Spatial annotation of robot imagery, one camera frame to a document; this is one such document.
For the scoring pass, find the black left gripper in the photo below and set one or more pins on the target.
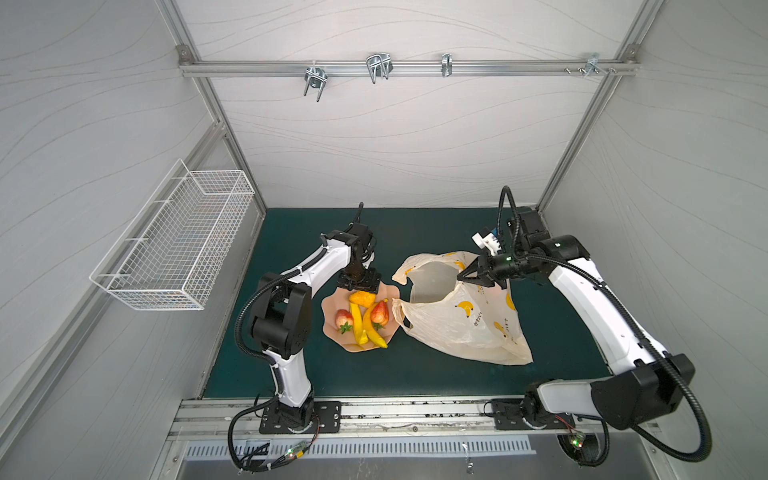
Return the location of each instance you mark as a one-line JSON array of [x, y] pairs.
[[370, 282]]

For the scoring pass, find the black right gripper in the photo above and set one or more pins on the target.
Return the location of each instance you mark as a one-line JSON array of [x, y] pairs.
[[477, 270]]

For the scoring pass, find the yellow mango fruit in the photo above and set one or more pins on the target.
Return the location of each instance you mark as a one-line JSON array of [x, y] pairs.
[[363, 299]]

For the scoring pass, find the cream banana print plastic bag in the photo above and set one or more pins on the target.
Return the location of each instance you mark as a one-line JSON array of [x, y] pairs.
[[458, 318]]

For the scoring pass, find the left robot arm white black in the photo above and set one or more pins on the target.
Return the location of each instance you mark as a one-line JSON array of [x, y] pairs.
[[275, 323]]

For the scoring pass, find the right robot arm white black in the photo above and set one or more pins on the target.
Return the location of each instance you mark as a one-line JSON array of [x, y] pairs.
[[645, 382]]

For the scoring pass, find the pink wavy fruit plate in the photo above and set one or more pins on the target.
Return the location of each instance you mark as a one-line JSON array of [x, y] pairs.
[[345, 336]]

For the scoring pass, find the red peach left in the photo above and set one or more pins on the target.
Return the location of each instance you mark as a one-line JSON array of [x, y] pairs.
[[344, 321]]

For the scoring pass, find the yellow banana left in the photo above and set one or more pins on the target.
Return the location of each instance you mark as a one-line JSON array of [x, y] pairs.
[[360, 335]]

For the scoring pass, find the yellow banana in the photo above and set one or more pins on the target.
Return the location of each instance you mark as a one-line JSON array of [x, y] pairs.
[[360, 335], [370, 329]]

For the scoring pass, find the yellow banana right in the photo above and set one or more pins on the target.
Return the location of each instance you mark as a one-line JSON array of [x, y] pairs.
[[370, 329]]

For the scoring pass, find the white vent grille strip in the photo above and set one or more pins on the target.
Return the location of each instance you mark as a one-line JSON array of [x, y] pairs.
[[468, 447]]

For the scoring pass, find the metal u-bolt clamp left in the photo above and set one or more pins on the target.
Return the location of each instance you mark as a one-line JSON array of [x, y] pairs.
[[315, 79]]

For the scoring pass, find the metal u-bolt clamp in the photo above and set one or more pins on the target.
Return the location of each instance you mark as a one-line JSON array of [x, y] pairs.
[[315, 79], [379, 65]]

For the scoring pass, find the metal u-bolt clamp middle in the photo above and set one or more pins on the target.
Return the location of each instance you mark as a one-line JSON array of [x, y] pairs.
[[379, 65]]

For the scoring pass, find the metal bolt clamp right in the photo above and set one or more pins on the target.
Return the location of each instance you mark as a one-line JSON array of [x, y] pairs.
[[591, 67]]

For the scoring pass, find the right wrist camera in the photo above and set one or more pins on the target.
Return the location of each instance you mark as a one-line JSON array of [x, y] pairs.
[[486, 240]]

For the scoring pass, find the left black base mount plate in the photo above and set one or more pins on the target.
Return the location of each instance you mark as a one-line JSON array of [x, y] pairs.
[[322, 417]]

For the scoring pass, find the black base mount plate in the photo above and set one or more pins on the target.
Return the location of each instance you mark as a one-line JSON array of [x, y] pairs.
[[507, 414], [322, 417]]

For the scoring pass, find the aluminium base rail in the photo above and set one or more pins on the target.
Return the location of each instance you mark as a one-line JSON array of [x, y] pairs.
[[209, 419]]

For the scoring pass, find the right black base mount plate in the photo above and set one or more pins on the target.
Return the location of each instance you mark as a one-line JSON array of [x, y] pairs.
[[507, 414]]

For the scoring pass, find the white wire basket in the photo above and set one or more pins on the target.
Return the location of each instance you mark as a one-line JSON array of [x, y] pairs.
[[169, 256]]

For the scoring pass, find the small metal bracket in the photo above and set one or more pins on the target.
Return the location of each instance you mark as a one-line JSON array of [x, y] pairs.
[[446, 65]]

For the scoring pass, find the aluminium crossbar rail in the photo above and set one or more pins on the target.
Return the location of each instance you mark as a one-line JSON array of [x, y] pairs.
[[401, 68]]

